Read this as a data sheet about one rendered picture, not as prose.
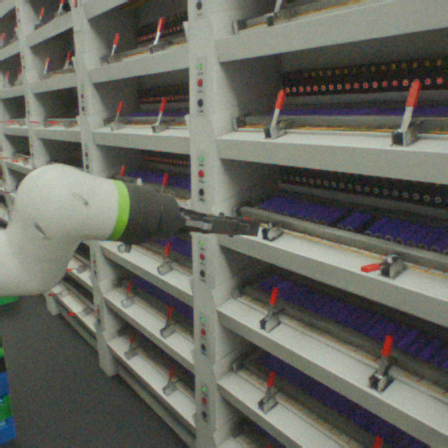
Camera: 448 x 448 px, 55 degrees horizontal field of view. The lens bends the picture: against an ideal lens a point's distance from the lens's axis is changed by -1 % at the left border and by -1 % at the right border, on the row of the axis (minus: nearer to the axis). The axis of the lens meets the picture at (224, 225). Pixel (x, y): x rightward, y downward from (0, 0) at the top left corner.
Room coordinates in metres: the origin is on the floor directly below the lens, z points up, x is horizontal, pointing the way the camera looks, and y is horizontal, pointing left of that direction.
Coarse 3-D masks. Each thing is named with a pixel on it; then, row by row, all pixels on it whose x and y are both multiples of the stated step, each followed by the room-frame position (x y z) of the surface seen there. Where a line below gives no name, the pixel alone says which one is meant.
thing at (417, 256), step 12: (252, 216) 0.94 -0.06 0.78; (264, 216) 0.91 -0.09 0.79; (276, 216) 0.88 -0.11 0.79; (288, 216) 0.87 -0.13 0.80; (288, 228) 0.85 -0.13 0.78; (300, 228) 0.83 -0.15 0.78; (312, 228) 0.80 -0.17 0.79; (324, 228) 0.78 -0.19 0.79; (336, 240) 0.76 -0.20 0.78; (348, 240) 0.73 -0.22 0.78; (360, 240) 0.71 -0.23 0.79; (372, 240) 0.70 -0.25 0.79; (384, 240) 0.69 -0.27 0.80; (372, 252) 0.69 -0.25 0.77; (384, 252) 0.68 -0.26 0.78; (408, 252) 0.64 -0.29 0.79; (420, 252) 0.64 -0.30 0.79; (432, 252) 0.63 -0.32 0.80; (420, 264) 0.63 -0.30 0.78; (432, 264) 0.61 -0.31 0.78; (444, 264) 0.60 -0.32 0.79
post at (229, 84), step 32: (192, 0) 1.01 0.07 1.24; (224, 0) 0.97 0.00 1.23; (256, 0) 1.03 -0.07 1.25; (192, 32) 1.02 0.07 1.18; (192, 64) 1.02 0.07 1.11; (224, 64) 0.97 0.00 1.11; (256, 64) 1.03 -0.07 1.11; (192, 96) 1.02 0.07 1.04; (224, 96) 0.97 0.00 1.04; (256, 96) 1.03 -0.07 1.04; (192, 128) 1.02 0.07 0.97; (192, 160) 1.02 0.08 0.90; (224, 160) 0.97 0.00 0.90; (192, 192) 1.02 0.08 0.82; (224, 192) 0.97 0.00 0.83; (192, 256) 1.03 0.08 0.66; (224, 256) 0.97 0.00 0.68; (224, 352) 0.97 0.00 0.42; (224, 416) 0.97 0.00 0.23
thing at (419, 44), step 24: (168, 0) 1.47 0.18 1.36; (144, 24) 1.60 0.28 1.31; (312, 48) 1.01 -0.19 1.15; (336, 48) 0.95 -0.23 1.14; (360, 48) 0.91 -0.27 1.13; (384, 48) 0.87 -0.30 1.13; (408, 48) 0.83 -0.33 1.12; (432, 48) 0.79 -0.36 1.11; (168, 72) 1.48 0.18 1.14; (336, 288) 0.92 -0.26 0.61
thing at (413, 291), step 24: (240, 192) 1.00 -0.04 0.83; (264, 192) 1.05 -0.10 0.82; (312, 192) 0.96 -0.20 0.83; (336, 192) 0.91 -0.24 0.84; (240, 216) 0.97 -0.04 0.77; (240, 240) 0.89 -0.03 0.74; (264, 240) 0.84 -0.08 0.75; (288, 240) 0.82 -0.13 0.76; (288, 264) 0.79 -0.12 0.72; (312, 264) 0.73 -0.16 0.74; (336, 264) 0.69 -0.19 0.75; (360, 264) 0.68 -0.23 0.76; (360, 288) 0.66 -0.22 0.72; (384, 288) 0.62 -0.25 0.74; (408, 288) 0.59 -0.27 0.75; (432, 288) 0.58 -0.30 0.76; (408, 312) 0.60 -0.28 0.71; (432, 312) 0.56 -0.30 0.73
